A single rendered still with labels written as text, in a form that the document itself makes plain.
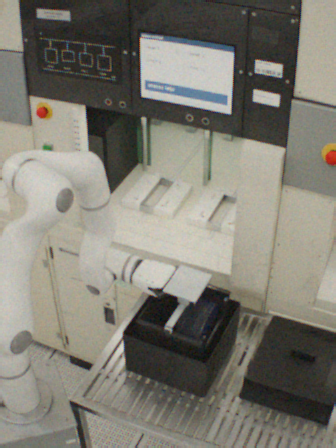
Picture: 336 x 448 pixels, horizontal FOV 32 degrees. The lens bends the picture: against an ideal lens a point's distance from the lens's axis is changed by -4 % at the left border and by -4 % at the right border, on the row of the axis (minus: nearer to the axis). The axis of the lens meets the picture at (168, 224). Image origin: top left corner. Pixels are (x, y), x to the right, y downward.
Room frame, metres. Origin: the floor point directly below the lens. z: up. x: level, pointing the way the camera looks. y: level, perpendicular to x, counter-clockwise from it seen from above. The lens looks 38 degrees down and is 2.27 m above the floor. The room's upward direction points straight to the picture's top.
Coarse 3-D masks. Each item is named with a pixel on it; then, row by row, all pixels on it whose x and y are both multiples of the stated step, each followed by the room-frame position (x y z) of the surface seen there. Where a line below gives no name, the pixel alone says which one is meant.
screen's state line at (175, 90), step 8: (144, 88) 1.63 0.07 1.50; (152, 88) 1.62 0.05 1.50; (160, 88) 1.61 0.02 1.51; (168, 88) 1.60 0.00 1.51; (176, 88) 1.59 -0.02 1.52; (184, 88) 1.58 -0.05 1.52; (192, 88) 1.57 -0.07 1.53; (184, 96) 1.58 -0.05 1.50; (192, 96) 1.57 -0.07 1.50; (200, 96) 1.56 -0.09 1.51; (208, 96) 1.55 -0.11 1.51; (216, 96) 1.54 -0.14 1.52; (224, 96) 1.53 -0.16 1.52; (224, 104) 1.53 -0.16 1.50
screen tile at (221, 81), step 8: (192, 56) 1.57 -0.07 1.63; (200, 56) 1.56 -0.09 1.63; (208, 56) 1.55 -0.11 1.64; (216, 56) 1.54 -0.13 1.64; (200, 64) 1.56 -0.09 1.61; (208, 64) 1.55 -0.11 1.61; (216, 64) 1.54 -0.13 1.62; (224, 64) 1.53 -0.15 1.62; (192, 72) 1.57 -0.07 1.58; (224, 72) 1.53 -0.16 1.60; (192, 80) 1.57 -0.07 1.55; (200, 80) 1.56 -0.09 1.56; (208, 80) 1.55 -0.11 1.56; (216, 80) 1.54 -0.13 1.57; (224, 80) 1.53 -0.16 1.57; (216, 88) 1.54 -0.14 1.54; (224, 88) 1.53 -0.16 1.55
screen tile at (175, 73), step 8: (144, 48) 1.63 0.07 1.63; (152, 48) 1.62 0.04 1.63; (160, 48) 1.61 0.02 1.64; (168, 48) 1.60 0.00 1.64; (144, 56) 1.63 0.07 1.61; (152, 56) 1.62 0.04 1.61; (160, 56) 1.61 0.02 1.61; (168, 56) 1.60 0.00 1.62; (176, 56) 1.59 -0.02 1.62; (152, 64) 1.62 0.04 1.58; (176, 64) 1.59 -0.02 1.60; (152, 72) 1.62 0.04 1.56; (160, 72) 1.61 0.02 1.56; (168, 72) 1.60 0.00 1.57; (176, 72) 1.59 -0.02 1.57; (176, 80) 1.59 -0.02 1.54
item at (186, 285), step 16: (176, 272) 1.28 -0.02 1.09; (192, 272) 1.28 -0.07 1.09; (176, 288) 1.22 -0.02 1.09; (192, 288) 1.22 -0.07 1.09; (208, 288) 1.32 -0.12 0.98; (160, 304) 1.32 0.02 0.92; (176, 304) 1.36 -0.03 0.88; (224, 304) 1.27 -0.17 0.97; (144, 320) 1.18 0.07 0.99; (160, 320) 1.32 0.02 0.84; (176, 320) 1.17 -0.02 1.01; (224, 320) 1.28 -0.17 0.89; (144, 336) 1.18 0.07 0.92; (160, 336) 1.16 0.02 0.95; (176, 336) 1.13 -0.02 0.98; (176, 352) 1.14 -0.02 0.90; (192, 352) 1.12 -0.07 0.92
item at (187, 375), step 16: (144, 304) 1.31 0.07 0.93; (128, 336) 1.17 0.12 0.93; (224, 336) 1.18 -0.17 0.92; (128, 352) 1.17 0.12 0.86; (144, 352) 1.15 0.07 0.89; (160, 352) 1.13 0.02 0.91; (208, 352) 1.25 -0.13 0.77; (224, 352) 1.20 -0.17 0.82; (128, 368) 1.18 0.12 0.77; (144, 368) 1.15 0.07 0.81; (160, 368) 1.13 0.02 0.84; (176, 368) 1.11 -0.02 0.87; (192, 368) 1.08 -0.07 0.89; (208, 368) 1.08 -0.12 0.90; (176, 384) 1.11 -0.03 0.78; (192, 384) 1.08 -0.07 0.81; (208, 384) 1.09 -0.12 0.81
